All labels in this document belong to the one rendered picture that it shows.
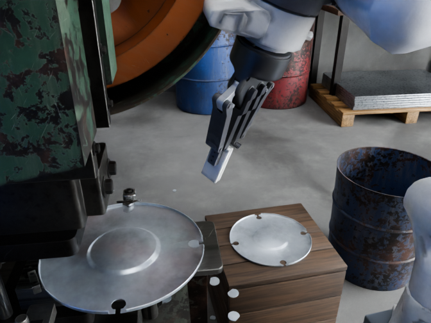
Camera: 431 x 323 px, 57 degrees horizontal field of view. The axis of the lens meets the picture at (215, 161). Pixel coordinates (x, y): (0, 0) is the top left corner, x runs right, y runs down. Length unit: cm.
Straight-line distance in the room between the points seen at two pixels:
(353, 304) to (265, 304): 51
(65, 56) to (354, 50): 412
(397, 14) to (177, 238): 53
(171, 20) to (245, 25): 46
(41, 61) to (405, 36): 35
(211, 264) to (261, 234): 76
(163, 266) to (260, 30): 43
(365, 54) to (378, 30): 403
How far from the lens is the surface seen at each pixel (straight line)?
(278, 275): 133
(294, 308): 145
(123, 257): 73
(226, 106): 50
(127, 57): 94
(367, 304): 181
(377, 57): 456
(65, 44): 41
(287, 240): 145
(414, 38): 46
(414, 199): 93
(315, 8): 49
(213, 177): 63
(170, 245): 75
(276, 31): 48
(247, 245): 142
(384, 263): 177
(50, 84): 41
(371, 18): 45
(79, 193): 62
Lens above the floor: 126
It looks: 28 degrees down
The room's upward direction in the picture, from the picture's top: straight up
